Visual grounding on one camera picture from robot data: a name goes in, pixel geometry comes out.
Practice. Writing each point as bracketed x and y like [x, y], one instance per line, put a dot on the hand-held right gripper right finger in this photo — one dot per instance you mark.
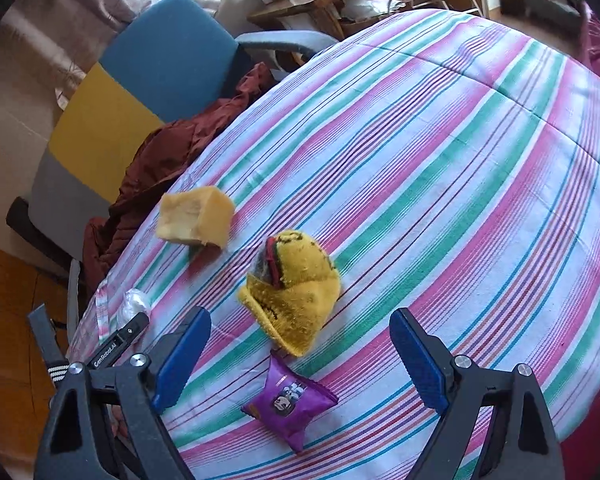
[420, 360]

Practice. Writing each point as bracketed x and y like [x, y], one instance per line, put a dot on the clear plastic wrap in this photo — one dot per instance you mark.
[136, 304]

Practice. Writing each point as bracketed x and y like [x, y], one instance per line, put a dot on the maroon garment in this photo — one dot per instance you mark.
[170, 160]

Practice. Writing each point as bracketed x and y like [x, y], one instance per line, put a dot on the white plastic bag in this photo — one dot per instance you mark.
[365, 7]

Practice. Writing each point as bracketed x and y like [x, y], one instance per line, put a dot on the yellow smiley cloth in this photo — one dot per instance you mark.
[300, 300]

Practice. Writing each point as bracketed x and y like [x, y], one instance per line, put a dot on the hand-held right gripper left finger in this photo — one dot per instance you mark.
[180, 360]

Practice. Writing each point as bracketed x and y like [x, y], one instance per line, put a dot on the patterned beige curtain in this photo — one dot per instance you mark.
[55, 10]

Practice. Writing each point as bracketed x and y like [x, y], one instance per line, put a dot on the purple snack packet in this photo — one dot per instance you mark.
[290, 400]

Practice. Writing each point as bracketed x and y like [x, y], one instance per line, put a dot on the striped tablecloth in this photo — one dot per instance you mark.
[430, 160]

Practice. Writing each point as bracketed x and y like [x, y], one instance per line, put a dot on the grey yellow blue chair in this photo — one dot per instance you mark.
[170, 60]

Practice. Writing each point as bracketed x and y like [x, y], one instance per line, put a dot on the yellow sponge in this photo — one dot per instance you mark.
[195, 215]

